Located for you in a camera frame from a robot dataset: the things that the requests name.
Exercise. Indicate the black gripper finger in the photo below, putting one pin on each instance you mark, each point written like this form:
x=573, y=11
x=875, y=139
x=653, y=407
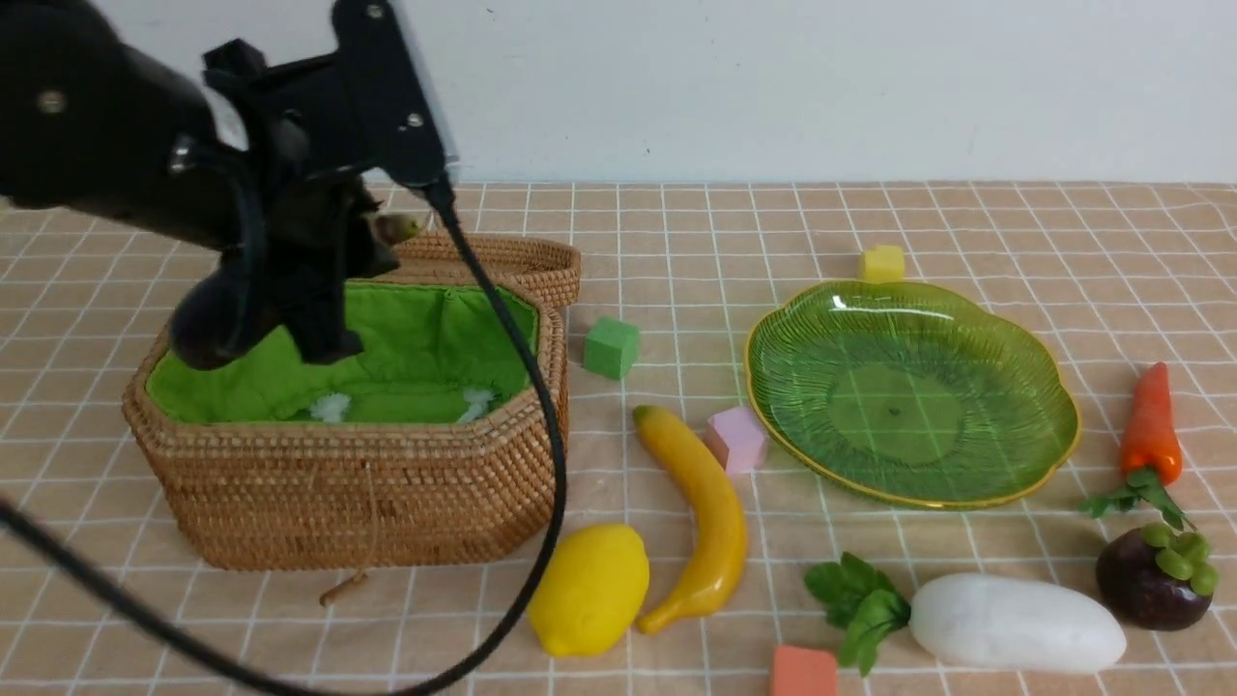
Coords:
x=312, y=270
x=362, y=234

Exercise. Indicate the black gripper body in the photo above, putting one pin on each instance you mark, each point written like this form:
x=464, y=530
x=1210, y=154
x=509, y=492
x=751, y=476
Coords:
x=364, y=106

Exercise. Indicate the purple eggplant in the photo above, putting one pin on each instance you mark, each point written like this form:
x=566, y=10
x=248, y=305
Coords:
x=233, y=309

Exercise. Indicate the yellow lemon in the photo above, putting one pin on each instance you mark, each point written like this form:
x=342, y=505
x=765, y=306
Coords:
x=591, y=592

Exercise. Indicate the yellow banana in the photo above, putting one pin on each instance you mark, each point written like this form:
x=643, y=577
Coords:
x=715, y=569

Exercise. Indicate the white radish with leaves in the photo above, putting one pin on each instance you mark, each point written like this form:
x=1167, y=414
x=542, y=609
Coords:
x=969, y=619

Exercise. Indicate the orange carrot with leaves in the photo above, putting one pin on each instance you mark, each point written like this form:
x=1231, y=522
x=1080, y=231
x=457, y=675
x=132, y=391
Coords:
x=1150, y=455

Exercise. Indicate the dark purple mangosteen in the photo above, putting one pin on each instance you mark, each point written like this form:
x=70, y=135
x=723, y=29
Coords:
x=1156, y=578

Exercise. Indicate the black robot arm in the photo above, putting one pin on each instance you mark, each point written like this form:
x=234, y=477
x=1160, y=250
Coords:
x=95, y=125

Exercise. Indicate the woven rattan basket green lining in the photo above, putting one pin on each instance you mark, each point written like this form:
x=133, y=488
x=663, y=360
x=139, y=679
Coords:
x=428, y=448

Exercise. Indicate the woven rattan basket lid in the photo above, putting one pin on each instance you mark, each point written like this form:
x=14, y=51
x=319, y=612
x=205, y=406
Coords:
x=550, y=270

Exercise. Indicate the green foam cube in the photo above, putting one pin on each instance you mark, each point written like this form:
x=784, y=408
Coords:
x=611, y=348

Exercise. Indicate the pink foam cube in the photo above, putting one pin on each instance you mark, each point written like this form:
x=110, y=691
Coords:
x=737, y=439

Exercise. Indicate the yellow foam cube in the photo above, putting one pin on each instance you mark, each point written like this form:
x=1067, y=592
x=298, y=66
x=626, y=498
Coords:
x=882, y=264

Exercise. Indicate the green glass leaf plate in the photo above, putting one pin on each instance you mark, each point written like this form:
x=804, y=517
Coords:
x=911, y=395

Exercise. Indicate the orange foam cube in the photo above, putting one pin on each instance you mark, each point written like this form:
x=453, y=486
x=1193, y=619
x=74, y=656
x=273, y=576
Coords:
x=798, y=671

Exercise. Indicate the checkered beige tablecloth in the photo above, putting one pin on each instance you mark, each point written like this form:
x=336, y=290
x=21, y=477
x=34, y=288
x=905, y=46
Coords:
x=1112, y=277

